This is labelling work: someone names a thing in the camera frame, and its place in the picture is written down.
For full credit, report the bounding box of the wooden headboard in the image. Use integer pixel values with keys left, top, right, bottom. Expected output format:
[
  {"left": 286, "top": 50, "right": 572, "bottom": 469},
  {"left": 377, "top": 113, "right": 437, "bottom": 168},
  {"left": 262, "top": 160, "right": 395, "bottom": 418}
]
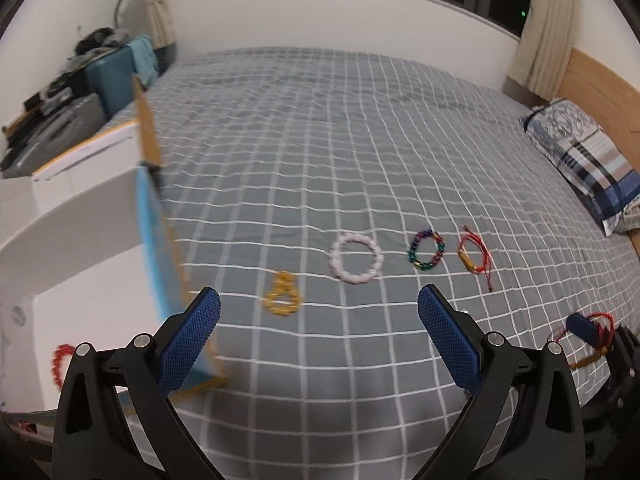
[{"left": 555, "top": 47, "right": 640, "bottom": 171}]

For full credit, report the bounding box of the yellow blue cardboard box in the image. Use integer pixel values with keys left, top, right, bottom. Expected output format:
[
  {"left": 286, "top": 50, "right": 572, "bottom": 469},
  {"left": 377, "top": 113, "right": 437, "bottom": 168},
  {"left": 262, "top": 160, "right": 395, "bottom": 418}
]
[{"left": 0, "top": 75, "right": 231, "bottom": 421}]

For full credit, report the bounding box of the thin red string bracelet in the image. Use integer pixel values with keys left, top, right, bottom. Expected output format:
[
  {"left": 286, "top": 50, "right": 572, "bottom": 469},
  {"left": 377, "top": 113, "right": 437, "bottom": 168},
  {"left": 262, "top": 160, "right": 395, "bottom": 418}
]
[{"left": 457, "top": 226, "right": 497, "bottom": 293}]

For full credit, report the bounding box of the white bead bracelet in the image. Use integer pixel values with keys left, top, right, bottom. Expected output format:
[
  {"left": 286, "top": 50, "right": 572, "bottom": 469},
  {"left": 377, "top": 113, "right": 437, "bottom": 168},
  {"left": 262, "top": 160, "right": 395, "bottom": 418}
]
[{"left": 329, "top": 231, "right": 385, "bottom": 286}]

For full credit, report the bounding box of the red bead bracelet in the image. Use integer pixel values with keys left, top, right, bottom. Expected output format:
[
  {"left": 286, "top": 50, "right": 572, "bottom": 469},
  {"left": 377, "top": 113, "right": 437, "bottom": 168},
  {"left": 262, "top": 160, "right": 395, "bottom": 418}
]
[{"left": 50, "top": 344, "right": 78, "bottom": 391}]

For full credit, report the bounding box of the beige curtain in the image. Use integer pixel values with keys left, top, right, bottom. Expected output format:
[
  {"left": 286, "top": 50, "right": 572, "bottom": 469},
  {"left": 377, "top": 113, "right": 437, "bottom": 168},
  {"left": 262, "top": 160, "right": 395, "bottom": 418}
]
[
  {"left": 505, "top": 0, "right": 586, "bottom": 98},
  {"left": 141, "top": 0, "right": 178, "bottom": 51}
]

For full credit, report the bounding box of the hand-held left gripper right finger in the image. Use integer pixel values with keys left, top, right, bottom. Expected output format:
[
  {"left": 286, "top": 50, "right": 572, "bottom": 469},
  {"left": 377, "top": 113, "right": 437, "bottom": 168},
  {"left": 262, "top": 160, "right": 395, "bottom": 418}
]
[{"left": 416, "top": 284, "right": 588, "bottom": 480}]

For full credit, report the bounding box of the teal cloth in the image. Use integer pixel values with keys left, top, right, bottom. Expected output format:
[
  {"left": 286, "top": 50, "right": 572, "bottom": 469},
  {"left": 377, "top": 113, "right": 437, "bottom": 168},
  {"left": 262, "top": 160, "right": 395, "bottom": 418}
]
[{"left": 127, "top": 36, "right": 160, "bottom": 86}]

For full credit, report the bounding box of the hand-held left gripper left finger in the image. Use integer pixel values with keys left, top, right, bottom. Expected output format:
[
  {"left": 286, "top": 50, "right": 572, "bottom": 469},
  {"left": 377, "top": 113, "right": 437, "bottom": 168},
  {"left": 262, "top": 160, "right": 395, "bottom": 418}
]
[{"left": 51, "top": 286, "right": 236, "bottom": 480}]

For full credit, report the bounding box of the dark clothes pile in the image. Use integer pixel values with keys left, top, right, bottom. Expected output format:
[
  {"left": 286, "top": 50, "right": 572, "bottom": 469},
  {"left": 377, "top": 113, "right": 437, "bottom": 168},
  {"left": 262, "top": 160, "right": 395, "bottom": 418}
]
[{"left": 75, "top": 26, "right": 131, "bottom": 56}]

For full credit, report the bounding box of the grey suitcase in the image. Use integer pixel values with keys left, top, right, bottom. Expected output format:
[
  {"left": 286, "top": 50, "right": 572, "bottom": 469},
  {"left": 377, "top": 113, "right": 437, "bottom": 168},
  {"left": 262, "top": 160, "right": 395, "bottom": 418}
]
[{"left": 0, "top": 92, "right": 108, "bottom": 178}]

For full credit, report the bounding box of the multicolour bead bracelet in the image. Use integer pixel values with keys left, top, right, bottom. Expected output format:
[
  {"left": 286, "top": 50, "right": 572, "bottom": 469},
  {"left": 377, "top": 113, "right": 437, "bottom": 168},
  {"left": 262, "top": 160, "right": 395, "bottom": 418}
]
[{"left": 407, "top": 230, "right": 446, "bottom": 272}]

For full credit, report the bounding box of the red braided bracelet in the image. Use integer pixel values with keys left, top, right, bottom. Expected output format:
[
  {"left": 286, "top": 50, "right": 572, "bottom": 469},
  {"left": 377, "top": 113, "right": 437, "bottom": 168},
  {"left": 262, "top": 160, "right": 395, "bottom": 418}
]
[{"left": 550, "top": 312, "right": 616, "bottom": 368}]

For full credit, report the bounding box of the yellow bead bracelet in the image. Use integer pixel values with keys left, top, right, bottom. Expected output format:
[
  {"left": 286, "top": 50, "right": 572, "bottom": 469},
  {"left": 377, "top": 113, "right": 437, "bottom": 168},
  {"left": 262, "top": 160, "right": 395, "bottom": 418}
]
[{"left": 263, "top": 271, "right": 303, "bottom": 317}]

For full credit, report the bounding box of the blue patterned pillow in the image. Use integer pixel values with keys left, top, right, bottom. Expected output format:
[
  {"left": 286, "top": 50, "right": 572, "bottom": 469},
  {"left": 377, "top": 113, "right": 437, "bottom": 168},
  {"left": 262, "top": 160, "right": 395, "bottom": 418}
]
[{"left": 520, "top": 99, "right": 640, "bottom": 237}]

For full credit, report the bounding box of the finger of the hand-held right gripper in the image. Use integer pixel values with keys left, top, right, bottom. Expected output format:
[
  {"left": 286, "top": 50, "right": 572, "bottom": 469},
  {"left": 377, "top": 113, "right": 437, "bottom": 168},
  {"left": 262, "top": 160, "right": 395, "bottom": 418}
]
[{"left": 567, "top": 312, "right": 613, "bottom": 348}]

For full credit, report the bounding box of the blue suitcase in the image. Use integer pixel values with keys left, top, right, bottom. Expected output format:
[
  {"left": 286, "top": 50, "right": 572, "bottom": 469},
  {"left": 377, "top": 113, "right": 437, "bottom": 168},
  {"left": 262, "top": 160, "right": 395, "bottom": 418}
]
[{"left": 84, "top": 47, "right": 141, "bottom": 116}]

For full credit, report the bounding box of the grey checked bedsheet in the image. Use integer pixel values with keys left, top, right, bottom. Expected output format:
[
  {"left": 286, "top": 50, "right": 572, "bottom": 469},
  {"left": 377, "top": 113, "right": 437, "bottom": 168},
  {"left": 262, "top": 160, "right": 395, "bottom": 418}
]
[{"left": 115, "top": 47, "right": 640, "bottom": 480}]

